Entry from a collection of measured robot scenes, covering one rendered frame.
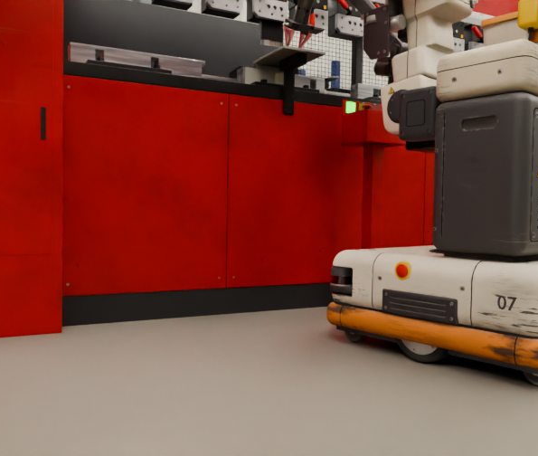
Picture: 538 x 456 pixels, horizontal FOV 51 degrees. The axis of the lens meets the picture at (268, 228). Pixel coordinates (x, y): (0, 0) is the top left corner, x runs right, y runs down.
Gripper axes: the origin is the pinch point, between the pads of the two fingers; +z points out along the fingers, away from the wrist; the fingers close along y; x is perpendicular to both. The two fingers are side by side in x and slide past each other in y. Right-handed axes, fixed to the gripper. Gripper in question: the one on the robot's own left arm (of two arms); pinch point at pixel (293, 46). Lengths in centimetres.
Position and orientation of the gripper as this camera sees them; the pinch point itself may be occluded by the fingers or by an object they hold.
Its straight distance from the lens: 230.8
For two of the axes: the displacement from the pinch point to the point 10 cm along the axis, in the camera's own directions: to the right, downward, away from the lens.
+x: 3.9, 5.3, -7.6
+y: -8.9, 0.0, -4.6
